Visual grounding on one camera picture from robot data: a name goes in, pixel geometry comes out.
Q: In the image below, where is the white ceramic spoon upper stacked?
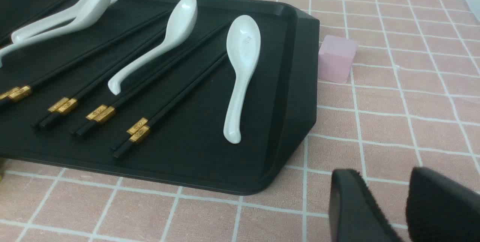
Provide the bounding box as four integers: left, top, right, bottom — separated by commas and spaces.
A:
11, 0, 118, 43

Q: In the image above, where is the white ceramic spoon rightmost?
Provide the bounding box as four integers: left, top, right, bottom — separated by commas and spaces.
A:
223, 15, 261, 144

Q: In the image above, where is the pink cube block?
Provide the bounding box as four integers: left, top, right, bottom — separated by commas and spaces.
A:
318, 35, 359, 83

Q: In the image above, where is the black plastic tray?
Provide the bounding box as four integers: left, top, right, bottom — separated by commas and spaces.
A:
1, 0, 320, 195

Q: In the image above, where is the white ceramic spoon middle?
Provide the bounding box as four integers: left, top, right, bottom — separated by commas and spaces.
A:
107, 0, 198, 95

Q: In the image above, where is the pink checkered tablecloth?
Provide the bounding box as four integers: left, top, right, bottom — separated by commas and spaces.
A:
1, 0, 480, 242

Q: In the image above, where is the white ceramic spoon stacked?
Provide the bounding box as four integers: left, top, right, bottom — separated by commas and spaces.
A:
11, 0, 118, 43
0, 17, 98, 67

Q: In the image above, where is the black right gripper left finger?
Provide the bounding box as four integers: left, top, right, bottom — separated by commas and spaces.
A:
328, 170, 402, 242

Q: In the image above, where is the white ceramic spoon lower stacked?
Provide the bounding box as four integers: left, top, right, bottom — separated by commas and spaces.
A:
0, 17, 98, 67

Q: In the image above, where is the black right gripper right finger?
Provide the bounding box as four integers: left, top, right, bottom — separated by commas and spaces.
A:
406, 167, 480, 242

